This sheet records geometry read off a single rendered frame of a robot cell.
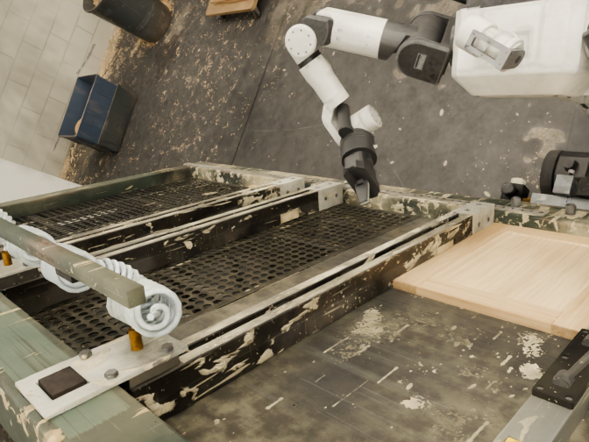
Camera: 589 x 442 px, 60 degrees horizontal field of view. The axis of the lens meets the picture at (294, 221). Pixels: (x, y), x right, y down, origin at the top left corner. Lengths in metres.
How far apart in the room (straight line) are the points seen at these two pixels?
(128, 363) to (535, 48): 0.91
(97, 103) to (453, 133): 3.33
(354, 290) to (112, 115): 4.28
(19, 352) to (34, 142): 5.17
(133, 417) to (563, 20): 0.97
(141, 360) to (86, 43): 5.56
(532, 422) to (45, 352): 0.64
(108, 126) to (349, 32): 3.98
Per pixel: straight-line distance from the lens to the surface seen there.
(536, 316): 1.00
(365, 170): 1.20
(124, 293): 0.54
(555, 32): 1.13
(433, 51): 1.22
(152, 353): 0.73
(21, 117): 5.90
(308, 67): 1.32
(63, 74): 6.04
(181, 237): 1.35
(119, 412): 0.65
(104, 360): 0.74
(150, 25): 5.26
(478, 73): 1.17
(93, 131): 5.01
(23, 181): 4.48
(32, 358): 0.81
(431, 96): 2.90
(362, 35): 1.27
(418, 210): 1.61
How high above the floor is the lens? 2.25
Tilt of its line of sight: 46 degrees down
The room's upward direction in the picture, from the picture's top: 67 degrees counter-clockwise
